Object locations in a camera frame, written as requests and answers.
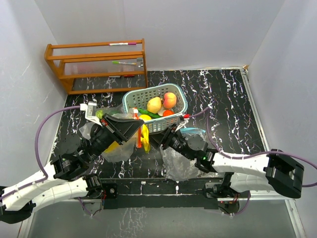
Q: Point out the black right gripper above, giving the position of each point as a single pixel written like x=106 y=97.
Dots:
x=159 y=138

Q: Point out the green cucumber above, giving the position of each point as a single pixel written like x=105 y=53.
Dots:
x=145 y=112

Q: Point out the pink white marker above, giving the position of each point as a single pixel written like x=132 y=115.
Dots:
x=123 y=44

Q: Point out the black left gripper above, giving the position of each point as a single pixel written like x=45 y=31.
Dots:
x=123 y=130

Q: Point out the wooden rack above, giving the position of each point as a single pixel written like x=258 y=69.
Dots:
x=70 y=62

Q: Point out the orange peach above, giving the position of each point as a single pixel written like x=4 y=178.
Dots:
x=169 y=100

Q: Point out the green custard apple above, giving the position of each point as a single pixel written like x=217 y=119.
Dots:
x=100 y=113

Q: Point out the yellow bananas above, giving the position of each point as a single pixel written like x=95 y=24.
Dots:
x=143 y=138

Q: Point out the teal plastic basket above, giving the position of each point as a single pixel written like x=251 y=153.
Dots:
x=139 y=98

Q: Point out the orange carrot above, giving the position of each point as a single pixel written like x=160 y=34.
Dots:
x=167 y=113

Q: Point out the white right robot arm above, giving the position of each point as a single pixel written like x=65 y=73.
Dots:
x=272 y=172

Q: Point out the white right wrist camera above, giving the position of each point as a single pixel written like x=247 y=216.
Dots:
x=184 y=119

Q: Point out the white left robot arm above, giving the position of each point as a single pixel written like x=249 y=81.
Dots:
x=63 y=178

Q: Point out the black metal base rail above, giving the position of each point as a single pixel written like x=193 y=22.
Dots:
x=162 y=193

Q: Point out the yellow pear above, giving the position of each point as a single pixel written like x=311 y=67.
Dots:
x=154 y=105

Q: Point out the green white marker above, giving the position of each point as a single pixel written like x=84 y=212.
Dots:
x=126 y=63

